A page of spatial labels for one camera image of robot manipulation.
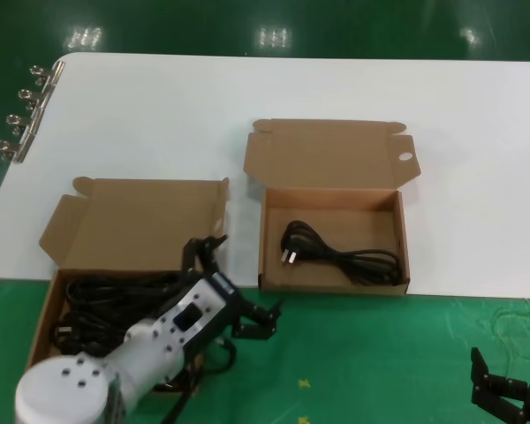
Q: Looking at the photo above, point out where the green table mat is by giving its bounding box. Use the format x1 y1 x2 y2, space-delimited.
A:
0 276 530 424

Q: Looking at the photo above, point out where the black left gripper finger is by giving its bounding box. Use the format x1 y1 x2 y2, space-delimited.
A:
231 298 287 342
179 234 230 284

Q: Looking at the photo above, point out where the open brown cardboard box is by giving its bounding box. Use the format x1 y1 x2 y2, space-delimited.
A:
242 117 421 298
25 175 231 398

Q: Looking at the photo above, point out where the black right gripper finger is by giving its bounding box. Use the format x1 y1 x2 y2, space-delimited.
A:
469 346 530 419

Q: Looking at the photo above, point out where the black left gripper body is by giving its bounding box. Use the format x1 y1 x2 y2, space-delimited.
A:
188 271 245 353

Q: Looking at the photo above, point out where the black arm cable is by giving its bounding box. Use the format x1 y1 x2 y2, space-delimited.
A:
161 337 240 424

